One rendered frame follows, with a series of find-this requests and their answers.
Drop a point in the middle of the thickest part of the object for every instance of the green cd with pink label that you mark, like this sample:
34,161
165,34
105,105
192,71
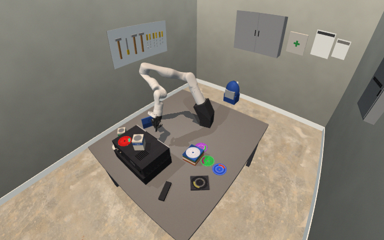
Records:
208,163

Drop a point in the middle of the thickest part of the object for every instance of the purple cd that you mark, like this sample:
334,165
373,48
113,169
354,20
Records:
203,145

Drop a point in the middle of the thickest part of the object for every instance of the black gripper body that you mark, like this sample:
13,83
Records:
158,119

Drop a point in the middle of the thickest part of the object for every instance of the blue cd with orange label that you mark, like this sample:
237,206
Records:
220,166

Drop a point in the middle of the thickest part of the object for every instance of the white cd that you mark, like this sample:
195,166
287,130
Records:
192,155

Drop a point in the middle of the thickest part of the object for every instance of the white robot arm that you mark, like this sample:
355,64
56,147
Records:
160,92

